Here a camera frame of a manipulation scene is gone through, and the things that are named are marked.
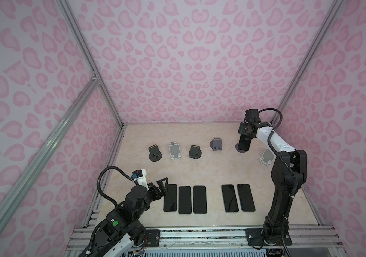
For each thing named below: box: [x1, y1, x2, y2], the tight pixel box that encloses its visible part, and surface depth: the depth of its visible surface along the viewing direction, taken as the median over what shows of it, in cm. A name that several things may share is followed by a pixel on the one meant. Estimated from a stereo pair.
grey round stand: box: [148, 144, 163, 162], surface depth 100 cm
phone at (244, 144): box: [237, 133, 252, 152], surface depth 101 cm
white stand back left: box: [168, 141, 182, 161], surface depth 102 cm
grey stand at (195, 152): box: [188, 144, 202, 160], surface depth 102 cm
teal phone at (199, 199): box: [193, 185, 208, 214], surface depth 86 cm
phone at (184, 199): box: [178, 186, 192, 214], surface depth 87 cm
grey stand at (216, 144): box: [209, 138, 223, 151], surface depth 108 cm
